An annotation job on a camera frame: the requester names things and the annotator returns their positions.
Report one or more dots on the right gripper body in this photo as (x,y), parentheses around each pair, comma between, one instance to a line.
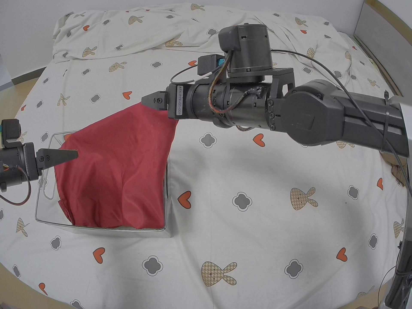
(193,101)

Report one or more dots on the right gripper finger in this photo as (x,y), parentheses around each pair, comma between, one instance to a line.
(154,101)

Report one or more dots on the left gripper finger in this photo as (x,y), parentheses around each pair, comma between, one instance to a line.
(58,157)

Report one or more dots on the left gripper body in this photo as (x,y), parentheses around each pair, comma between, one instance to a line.
(19,164)

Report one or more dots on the red shirt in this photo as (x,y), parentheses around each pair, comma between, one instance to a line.
(109,172)

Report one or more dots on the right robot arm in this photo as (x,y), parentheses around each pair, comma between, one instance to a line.
(322,114)

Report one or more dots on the white printed quilt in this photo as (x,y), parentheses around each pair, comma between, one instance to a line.
(144,27)

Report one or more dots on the clear plastic box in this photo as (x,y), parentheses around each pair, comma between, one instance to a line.
(166,211)

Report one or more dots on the bed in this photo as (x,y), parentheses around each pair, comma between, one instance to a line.
(244,230)

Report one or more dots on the brown jacket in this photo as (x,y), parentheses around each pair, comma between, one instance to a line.
(398,172)

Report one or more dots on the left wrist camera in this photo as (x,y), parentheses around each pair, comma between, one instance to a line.
(9,130)

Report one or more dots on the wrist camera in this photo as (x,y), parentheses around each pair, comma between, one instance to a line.
(9,130)
(209,63)

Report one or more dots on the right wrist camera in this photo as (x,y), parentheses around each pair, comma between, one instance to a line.
(209,63)

